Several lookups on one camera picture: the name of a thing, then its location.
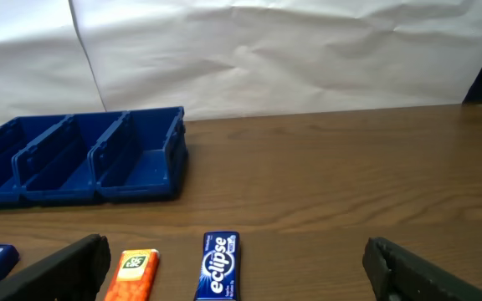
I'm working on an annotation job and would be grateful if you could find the blue tray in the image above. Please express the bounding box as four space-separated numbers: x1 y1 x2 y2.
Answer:
0 105 190 207

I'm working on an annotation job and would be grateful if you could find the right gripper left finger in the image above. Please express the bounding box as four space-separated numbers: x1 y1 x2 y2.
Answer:
0 232 112 301

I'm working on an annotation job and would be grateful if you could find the orange candy box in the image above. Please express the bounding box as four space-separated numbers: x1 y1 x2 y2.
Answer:
104 248 161 301

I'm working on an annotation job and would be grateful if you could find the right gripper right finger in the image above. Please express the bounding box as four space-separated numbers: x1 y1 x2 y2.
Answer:
361 236 482 301

